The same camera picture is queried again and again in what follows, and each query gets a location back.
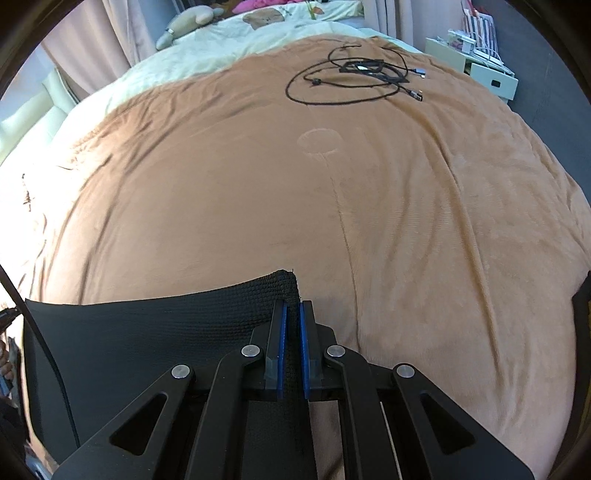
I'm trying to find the orange blanket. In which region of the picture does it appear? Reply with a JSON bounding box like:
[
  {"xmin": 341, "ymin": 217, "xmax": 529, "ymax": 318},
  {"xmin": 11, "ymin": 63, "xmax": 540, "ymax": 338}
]
[{"xmin": 18, "ymin": 34, "xmax": 591, "ymax": 480}]

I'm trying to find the beige plush toy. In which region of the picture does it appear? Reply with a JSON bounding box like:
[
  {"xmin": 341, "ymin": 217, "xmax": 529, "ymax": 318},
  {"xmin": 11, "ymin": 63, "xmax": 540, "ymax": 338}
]
[{"xmin": 156, "ymin": 7, "xmax": 227, "ymax": 51}]

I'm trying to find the pink curtain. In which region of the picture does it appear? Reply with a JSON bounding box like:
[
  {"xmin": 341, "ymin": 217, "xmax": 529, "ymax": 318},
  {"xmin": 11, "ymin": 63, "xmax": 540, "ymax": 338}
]
[
  {"xmin": 41, "ymin": 0, "xmax": 186, "ymax": 100},
  {"xmin": 362, "ymin": 0, "xmax": 467, "ymax": 49}
]

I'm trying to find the pink cloth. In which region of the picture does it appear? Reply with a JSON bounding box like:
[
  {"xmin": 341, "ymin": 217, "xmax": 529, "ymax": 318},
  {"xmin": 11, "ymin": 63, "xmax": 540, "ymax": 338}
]
[{"xmin": 231, "ymin": 0, "xmax": 297, "ymax": 14}]

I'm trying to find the black t-shirt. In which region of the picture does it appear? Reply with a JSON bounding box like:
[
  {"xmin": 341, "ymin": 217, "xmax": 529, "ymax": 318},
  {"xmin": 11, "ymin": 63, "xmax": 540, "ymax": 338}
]
[{"xmin": 23, "ymin": 268, "xmax": 320, "ymax": 480}]

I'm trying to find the cream padded headboard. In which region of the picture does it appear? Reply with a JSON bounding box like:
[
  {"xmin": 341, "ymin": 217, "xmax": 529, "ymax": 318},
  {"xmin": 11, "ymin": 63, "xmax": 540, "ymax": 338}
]
[{"xmin": 0, "ymin": 67, "xmax": 78, "ymax": 163}]

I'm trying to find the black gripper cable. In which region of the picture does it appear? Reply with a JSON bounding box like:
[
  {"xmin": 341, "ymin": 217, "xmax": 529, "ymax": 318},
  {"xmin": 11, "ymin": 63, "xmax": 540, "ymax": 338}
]
[{"xmin": 0, "ymin": 264, "xmax": 80, "ymax": 449}]

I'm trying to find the white power strip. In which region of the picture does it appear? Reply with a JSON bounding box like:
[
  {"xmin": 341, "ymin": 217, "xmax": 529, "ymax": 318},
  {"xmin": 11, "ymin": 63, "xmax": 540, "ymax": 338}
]
[{"xmin": 471, "ymin": 45, "xmax": 514, "ymax": 71}]

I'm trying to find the bear print quilt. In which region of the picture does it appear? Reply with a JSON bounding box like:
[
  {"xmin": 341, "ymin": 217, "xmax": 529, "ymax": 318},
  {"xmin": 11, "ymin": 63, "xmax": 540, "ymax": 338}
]
[{"xmin": 217, "ymin": 0, "xmax": 366, "ymax": 36}]

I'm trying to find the black cable bundle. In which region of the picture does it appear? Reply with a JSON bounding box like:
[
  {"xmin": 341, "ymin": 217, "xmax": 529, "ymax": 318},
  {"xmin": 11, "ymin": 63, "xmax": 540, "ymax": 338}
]
[{"xmin": 285, "ymin": 44, "xmax": 428, "ymax": 106}]

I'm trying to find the stack of folded clothes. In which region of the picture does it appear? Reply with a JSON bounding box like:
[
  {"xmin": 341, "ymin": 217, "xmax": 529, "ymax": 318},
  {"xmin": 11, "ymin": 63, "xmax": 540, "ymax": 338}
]
[{"xmin": 570, "ymin": 272, "xmax": 591, "ymax": 334}]

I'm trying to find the person's left hand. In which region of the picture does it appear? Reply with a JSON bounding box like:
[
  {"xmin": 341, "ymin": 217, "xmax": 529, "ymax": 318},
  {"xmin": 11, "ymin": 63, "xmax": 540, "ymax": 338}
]
[{"xmin": 0, "ymin": 339, "xmax": 17, "ymax": 385}]

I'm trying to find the cream duvet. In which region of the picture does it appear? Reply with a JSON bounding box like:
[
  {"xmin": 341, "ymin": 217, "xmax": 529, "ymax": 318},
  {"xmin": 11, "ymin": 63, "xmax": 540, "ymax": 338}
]
[{"xmin": 105, "ymin": 13, "xmax": 416, "ymax": 117}]

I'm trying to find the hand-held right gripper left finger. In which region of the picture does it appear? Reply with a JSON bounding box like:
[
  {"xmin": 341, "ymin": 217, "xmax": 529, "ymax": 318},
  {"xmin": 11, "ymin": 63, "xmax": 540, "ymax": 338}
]
[{"xmin": 55, "ymin": 299, "xmax": 290, "ymax": 480}]

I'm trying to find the cream wrinkled bed sheet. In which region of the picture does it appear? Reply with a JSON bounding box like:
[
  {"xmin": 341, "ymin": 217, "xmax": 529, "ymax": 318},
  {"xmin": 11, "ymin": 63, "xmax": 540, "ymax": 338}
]
[{"xmin": 0, "ymin": 104, "xmax": 118, "ymax": 298}]

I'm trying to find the white striped bag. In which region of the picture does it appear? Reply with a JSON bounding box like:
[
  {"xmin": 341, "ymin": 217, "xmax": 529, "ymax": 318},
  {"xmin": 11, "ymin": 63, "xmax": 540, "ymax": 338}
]
[{"xmin": 462, "ymin": 4, "xmax": 500, "ymax": 52}]

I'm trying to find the white nightstand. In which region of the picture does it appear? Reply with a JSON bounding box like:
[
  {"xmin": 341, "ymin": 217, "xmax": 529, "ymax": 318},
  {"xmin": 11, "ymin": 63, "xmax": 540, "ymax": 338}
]
[{"xmin": 425, "ymin": 37, "xmax": 519, "ymax": 103}]

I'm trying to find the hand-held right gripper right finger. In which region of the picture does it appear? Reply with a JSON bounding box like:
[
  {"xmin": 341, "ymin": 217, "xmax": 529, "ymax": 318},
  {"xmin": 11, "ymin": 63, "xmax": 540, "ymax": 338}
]
[{"xmin": 298, "ymin": 299, "xmax": 535, "ymax": 480}]

